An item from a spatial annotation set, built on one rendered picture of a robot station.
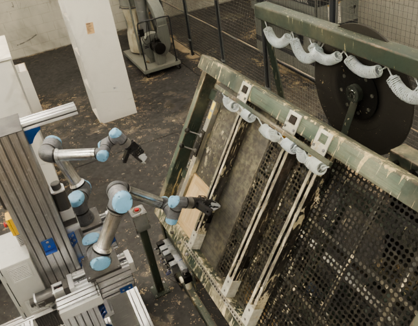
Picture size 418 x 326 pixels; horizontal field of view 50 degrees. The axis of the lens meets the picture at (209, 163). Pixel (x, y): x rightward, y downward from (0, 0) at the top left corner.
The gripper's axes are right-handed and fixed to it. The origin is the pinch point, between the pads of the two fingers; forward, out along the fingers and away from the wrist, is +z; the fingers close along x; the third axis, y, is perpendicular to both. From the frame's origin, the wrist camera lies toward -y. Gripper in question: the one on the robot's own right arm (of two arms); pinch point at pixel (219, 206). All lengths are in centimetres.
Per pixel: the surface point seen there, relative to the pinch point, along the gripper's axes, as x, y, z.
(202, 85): -61, 67, -3
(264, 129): -67, -34, -17
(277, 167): -49, -39, -3
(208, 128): -38, 43, -2
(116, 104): 70, 416, 69
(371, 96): -100, -39, 42
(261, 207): -23.5, -39.5, -2.7
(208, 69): -75, 58, -9
